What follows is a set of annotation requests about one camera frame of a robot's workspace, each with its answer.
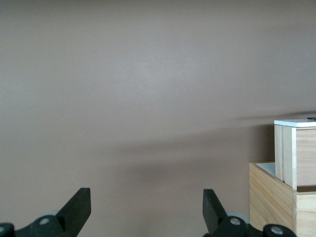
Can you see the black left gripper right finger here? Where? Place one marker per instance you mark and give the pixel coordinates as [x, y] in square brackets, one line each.
[214, 214]

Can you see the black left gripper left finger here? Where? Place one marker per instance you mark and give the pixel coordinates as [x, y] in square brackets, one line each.
[71, 212]

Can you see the white-fronted wooden drawer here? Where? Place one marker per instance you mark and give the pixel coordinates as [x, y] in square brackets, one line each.
[304, 158]

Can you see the light wooden cabinet box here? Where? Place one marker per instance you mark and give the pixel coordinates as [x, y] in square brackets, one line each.
[269, 197]

